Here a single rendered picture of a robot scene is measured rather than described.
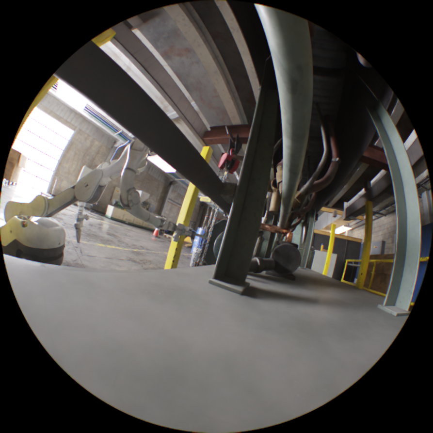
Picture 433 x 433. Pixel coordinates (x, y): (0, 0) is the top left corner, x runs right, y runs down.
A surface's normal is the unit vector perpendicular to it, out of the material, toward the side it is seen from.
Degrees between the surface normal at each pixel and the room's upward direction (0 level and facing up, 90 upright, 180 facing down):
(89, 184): 91
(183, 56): 180
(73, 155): 90
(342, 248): 90
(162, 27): 180
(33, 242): 91
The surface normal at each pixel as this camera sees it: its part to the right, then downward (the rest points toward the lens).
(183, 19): -0.27, 0.95
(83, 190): 0.50, 0.02
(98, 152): 0.89, 0.18
